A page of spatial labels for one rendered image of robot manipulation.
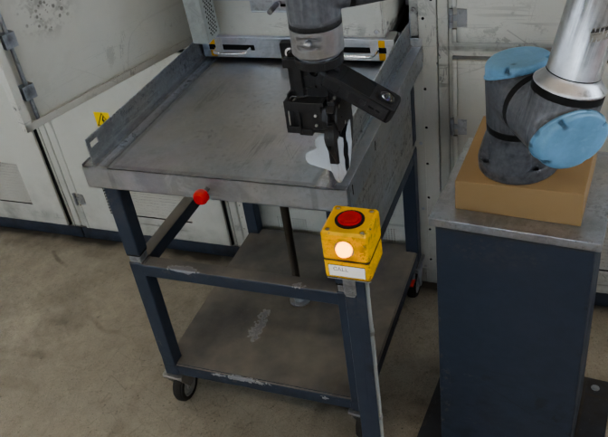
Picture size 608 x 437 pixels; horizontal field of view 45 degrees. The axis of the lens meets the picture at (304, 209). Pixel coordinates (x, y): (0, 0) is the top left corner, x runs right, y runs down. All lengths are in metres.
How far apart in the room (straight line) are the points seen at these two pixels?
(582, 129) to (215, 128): 0.85
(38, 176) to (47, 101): 0.98
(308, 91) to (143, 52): 1.07
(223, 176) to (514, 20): 0.83
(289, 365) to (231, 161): 0.65
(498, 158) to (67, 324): 1.66
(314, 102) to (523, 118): 0.37
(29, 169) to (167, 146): 1.27
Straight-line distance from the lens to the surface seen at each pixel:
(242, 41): 2.00
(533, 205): 1.43
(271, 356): 2.01
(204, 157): 1.60
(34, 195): 2.96
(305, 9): 1.00
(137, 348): 2.41
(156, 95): 1.87
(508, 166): 1.40
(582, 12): 1.18
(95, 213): 2.83
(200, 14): 1.89
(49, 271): 2.87
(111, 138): 1.72
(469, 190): 1.44
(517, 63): 1.32
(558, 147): 1.22
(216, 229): 2.57
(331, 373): 1.94
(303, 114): 1.08
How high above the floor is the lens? 1.61
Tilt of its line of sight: 35 degrees down
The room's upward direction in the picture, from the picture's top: 9 degrees counter-clockwise
